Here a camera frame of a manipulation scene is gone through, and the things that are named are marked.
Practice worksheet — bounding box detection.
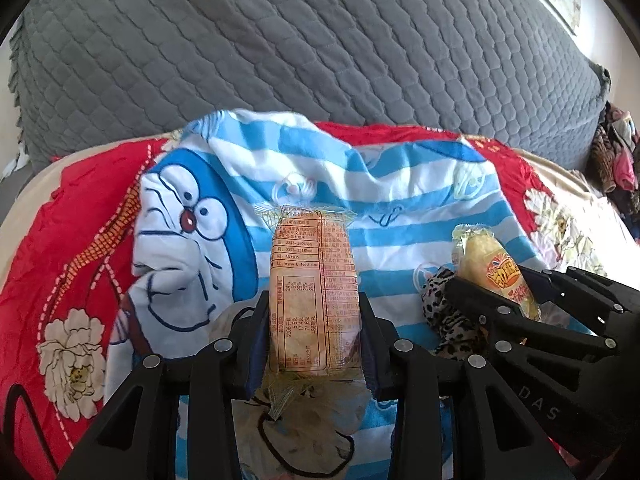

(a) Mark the grey quilted cover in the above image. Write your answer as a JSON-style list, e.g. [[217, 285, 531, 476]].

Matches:
[[7, 0, 613, 171]]

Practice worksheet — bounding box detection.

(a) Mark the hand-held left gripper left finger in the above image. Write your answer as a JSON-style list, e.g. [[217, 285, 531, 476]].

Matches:
[[57, 292, 273, 480]]

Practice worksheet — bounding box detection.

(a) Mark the leopard print scrunchie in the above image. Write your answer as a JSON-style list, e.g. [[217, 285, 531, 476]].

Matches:
[[420, 267, 488, 361]]

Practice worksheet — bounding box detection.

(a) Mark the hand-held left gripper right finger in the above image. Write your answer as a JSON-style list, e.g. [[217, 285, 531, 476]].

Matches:
[[357, 294, 576, 480]]

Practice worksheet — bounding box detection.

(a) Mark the yellow snack cake packet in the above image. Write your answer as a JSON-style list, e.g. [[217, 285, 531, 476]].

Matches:
[[451, 224, 543, 323]]

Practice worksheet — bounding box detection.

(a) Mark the orange printed snack cake packet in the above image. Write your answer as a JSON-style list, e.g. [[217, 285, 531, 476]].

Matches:
[[255, 204, 363, 418]]

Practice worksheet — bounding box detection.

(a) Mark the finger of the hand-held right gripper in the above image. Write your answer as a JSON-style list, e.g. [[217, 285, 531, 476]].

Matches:
[[445, 277, 618, 361], [525, 267, 640, 321]]

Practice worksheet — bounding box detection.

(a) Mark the red floral blanket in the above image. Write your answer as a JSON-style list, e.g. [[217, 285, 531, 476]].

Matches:
[[0, 121, 608, 461]]

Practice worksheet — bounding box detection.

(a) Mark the blue striped cartoon cloth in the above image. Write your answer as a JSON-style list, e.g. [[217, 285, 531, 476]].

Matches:
[[107, 107, 533, 480]]

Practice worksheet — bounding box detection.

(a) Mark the pile of patterned clothes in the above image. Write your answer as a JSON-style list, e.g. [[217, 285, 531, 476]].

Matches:
[[587, 102, 640, 241]]

